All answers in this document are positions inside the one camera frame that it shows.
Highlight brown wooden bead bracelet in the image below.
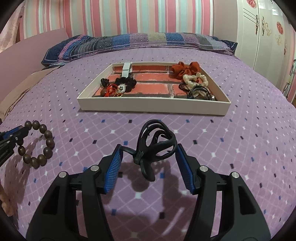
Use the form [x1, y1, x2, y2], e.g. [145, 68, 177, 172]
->
[17, 119, 56, 169]

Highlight red string charm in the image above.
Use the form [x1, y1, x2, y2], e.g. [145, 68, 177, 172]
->
[104, 84, 122, 97]

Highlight black plastic hair claw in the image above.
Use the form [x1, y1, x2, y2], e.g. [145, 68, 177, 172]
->
[121, 120, 178, 182]

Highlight black cord necklace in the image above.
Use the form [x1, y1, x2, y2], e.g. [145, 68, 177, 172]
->
[176, 85, 217, 102]

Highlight cream fabric scrunchie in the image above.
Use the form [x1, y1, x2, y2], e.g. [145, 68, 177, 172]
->
[183, 72, 208, 90]

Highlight pink headboard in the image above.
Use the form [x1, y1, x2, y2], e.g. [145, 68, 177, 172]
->
[0, 28, 68, 100]

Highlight pink curtain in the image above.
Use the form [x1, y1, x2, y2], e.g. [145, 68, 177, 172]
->
[0, 2, 25, 52]

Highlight striped long pillow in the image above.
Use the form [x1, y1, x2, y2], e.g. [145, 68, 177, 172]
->
[41, 33, 238, 67]

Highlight thin black hair elastic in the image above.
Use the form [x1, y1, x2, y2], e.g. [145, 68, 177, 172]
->
[179, 83, 190, 92]

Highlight white tray with brick liner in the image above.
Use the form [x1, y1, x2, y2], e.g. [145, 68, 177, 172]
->
[77, 62, 231, 116]

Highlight red fabric scrunchie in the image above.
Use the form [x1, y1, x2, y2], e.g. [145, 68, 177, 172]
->
[171, 61, 201, 80]

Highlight white wardrobe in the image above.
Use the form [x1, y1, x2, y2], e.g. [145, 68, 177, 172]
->
[236, 1, 295, 90]

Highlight black flower hair tie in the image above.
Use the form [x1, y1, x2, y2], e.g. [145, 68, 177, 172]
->
[114, 76, 138, 93]

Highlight white watch strap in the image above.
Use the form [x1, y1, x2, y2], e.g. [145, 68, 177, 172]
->
[121, 62, 133, 79]

